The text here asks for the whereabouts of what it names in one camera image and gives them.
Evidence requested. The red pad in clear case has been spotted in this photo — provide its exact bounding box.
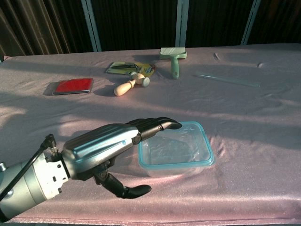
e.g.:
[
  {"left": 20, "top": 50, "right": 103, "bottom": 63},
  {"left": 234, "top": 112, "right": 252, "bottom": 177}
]
[{"left": 43, "top": 77, "right": 94, "bottom": 96}]

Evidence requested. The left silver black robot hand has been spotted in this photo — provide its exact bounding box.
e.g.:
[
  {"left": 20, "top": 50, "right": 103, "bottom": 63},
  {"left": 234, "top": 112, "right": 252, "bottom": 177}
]
[{"left": 62, "top": 117, "right": 182, "bottom": 199}]

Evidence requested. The white metal frame post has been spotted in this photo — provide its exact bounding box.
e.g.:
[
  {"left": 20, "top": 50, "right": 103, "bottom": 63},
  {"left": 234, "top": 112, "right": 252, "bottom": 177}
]
[
  {"left": 175, "top": 0, "right": 190, "bottom": 48},
  {"left": 240, "top": 0, "right": 261, "bottom": 46},
  {"left": 81, "top": 0, "right": 102, "bottom": 52}
]

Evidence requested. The clear plastic container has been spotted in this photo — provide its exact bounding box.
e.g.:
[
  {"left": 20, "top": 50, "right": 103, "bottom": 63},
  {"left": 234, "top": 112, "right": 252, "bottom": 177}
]
[{"left": 140, "top": 127, "right": 213, "bottom": 178}]

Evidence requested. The blue rimmed clear lid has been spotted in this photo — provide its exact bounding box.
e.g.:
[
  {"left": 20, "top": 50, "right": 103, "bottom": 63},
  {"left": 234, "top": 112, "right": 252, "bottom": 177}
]
[{"left": 137, "top": 121, "right": 216, "bottom": 169}]

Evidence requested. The yellow carded tool package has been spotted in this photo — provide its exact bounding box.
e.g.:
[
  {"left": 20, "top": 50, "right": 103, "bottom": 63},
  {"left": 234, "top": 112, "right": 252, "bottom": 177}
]
[{"left": 105, "top": 61, "right": 156, "bottom": 77}]

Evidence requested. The green lint roller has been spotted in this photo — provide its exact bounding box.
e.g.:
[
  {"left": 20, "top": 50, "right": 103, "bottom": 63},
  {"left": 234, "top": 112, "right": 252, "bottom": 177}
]
[{"left": 159, "top": 47, "right": 188, "bottom": 80}]

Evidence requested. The wooden kendama toy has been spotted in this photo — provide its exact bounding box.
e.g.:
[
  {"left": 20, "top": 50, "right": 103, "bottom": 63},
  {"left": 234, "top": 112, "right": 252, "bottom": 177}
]
[{"left": 113, "top": 72, "right": 151, "bottom": 97}]

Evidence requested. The clear plastic tube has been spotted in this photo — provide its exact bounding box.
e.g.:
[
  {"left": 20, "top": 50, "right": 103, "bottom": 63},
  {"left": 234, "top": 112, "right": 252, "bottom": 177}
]
[{"left": 194, "top": 72, "right": 261, "bottom": 88}]

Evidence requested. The brown pleated curtain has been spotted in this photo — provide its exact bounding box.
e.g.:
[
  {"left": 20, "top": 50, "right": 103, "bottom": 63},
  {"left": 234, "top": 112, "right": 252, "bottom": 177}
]
[{"left": 0, "top": 0, "right": 78, "bottom": 58}]

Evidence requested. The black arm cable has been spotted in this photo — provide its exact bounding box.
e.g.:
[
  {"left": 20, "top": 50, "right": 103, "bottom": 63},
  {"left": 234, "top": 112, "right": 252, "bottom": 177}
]
[{"left": 0, "top": 134, "right": 56, "bottom": 202}]

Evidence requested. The pink tablecloth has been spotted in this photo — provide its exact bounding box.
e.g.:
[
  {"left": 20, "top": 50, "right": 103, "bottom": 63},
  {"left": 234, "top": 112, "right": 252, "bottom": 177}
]
[{"left": 0, "top": 43, "right": 301, "bottom": 225}]

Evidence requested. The dark curtain panel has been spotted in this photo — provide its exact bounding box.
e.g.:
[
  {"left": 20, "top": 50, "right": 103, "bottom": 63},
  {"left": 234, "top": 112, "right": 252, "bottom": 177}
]
[
  {"left": 185, "top": 0, "right": 256, "bottom": 47},
  {"left": 246, "top": 0, "right": 301, "bottom": 45},
  {"left": 90, "top": 0, "right": 179, "bottom": 52}
]

